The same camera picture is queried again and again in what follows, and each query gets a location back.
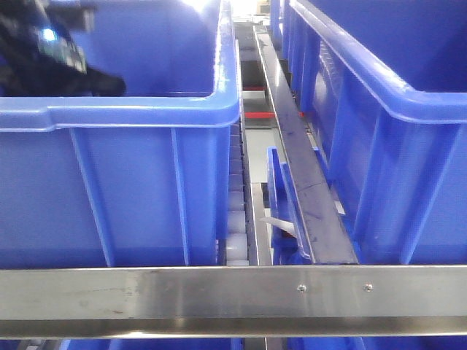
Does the blue target bin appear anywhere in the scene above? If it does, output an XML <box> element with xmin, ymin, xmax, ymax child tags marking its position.
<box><xmin>1</xmin><ymin>1</ymin><xmax>240</xmax><ymax>269</ymax></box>

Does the blue bin right neighbour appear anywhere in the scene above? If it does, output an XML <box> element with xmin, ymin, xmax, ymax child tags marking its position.
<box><xmin>282</xmin><ymin>1</ymin><xmax>466</xmax><ymax>264</ymax></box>

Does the steel front shelf rail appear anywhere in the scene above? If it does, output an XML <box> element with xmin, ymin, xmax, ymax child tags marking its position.
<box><xmin>1</xmin><ymin>265</ymin><xmax>466</xmax><ymax>339</ymax></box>

